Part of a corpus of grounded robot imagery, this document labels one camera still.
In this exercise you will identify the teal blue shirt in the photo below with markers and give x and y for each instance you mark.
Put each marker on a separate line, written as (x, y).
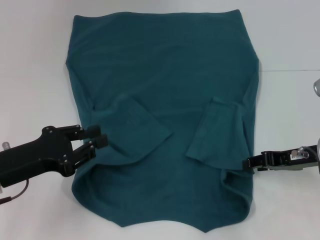
(162, 87)

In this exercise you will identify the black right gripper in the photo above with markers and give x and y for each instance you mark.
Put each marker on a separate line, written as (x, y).
(280, 161)

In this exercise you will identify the silver plug at left wrist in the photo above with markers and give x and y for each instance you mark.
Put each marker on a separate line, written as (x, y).
(5, 145)

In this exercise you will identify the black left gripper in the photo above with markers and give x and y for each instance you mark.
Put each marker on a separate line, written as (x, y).
(35, 160)

